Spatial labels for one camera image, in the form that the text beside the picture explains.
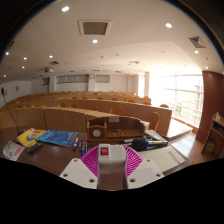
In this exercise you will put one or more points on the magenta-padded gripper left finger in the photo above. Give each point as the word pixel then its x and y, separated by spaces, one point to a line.
pixel 77 173

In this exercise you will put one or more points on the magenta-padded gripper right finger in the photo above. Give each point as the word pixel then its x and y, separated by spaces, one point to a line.
pixel 145 172

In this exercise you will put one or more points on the white charger with red switch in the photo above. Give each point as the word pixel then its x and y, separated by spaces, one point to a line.
pixel 112 159

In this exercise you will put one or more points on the white paper booklet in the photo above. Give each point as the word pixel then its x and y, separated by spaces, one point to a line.
pixel 163 158

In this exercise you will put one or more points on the blue marker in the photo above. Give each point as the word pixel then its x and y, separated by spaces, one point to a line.
pixel 75 144
pixel 83 149

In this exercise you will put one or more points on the black handheld microphone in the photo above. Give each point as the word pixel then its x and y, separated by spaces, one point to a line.
pixel 140 144

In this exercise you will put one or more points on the red marker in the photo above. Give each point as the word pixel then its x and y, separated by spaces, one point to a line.
pixel 80 144

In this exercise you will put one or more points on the white flat device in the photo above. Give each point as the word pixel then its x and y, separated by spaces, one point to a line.
pixel 154 135

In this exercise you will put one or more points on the blue book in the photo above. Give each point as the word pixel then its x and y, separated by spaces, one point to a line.
pixel 58 137

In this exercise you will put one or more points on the black remote control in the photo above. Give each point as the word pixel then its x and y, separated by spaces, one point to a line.
pixel 34 147

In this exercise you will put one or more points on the wooden desk organizer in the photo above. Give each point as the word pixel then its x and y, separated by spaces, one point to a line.
pixel 115 128

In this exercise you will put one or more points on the wooden lecture seat rows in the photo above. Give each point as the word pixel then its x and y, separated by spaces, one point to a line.
pixel 66 115

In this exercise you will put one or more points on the yellow book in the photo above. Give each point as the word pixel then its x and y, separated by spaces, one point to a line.
pixel 30 136

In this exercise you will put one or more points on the white bag with red print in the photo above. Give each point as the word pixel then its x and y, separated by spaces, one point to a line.
pixel 13 150

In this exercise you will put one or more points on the wooden shelf unit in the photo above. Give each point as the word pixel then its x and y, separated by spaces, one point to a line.
pixel 215 136

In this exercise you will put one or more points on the large bright window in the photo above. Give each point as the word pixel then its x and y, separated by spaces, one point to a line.
pixel 180 96

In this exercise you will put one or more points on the black gooseneck microphone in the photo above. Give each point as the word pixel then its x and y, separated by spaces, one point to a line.
pixel 11 115

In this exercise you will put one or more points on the ceiling projector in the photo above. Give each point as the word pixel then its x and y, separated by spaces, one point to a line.
pixel 49 70

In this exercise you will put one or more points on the small square ceiling vent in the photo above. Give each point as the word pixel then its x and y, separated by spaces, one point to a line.
pixel 197 42

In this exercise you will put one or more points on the large square ceiling vent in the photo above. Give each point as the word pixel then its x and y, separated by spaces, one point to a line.
pixel 95 28

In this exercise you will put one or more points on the recessed ceiling lights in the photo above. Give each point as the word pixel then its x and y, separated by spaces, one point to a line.
pixel 65 9

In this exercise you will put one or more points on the wide dark wall window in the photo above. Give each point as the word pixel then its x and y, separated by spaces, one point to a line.
pixel 71 79

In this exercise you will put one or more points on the small dark wall window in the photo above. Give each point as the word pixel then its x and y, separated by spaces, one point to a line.
pixel 102 78

